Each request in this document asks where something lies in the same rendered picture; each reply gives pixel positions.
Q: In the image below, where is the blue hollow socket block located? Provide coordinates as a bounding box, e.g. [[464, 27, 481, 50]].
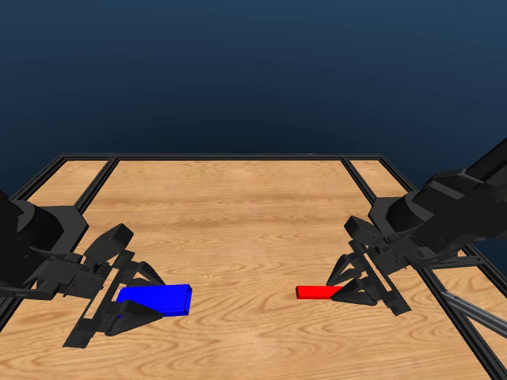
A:
[[116, 283, 193, 317]]

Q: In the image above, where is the thin red peg bar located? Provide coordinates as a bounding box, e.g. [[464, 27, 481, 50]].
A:
[[295, 285, 345, 301]]

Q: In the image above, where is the black table frame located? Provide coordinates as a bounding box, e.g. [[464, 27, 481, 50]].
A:
[[0, 153, 507, 380]]

